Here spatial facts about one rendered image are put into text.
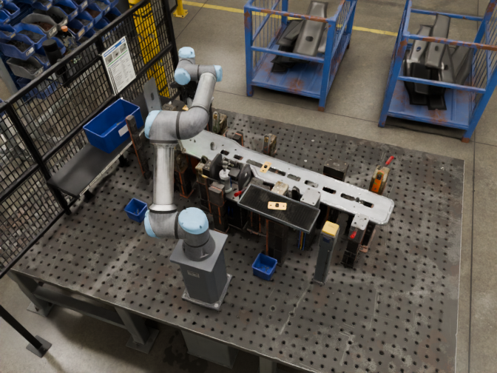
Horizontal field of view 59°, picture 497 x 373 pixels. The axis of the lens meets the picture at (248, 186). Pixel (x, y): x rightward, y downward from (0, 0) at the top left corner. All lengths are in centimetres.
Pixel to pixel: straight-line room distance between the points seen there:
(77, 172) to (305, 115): 243
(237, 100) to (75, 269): 254
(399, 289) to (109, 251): 158
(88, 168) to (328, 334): 155
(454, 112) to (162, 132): 312
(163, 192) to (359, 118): 283
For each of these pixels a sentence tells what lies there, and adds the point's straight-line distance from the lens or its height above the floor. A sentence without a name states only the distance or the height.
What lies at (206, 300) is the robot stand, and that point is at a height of 76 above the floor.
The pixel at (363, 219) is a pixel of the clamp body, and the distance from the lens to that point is 219.
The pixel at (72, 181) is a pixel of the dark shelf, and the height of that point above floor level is 103.
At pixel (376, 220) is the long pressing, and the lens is 227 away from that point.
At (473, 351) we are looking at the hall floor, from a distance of 325.
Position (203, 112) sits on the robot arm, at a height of 162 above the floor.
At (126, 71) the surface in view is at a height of 124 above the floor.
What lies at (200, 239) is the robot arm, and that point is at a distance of 187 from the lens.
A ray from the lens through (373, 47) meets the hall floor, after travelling 536.
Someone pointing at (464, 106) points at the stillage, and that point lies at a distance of 452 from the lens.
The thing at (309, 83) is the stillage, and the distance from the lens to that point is 443.
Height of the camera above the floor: 279
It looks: 50 degrees down
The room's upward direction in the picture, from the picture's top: 2 degrees counter-clockwise
